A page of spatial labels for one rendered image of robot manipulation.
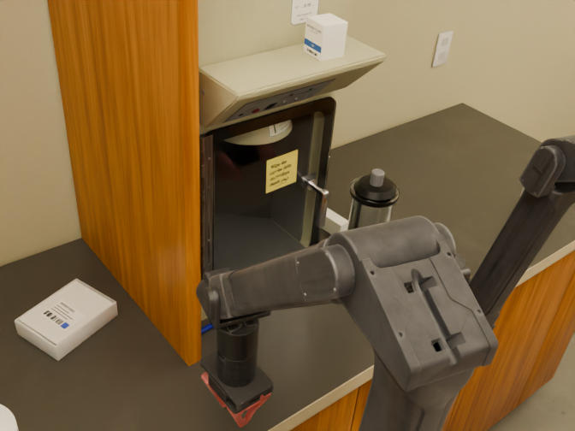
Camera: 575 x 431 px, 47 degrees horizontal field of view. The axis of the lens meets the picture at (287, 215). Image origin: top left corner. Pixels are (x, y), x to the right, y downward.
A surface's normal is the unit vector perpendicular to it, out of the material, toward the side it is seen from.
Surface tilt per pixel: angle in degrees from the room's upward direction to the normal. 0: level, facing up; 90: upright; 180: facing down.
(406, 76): 90
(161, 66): 90
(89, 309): 0
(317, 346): 0
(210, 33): 90
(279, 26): 90
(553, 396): 0
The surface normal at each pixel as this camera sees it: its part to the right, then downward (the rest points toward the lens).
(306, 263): -0.90, 0.18
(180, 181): -0.78, 0.32
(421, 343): 0.25, -0.52
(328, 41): 0.56, 0.51
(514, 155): 0.07, -0.81
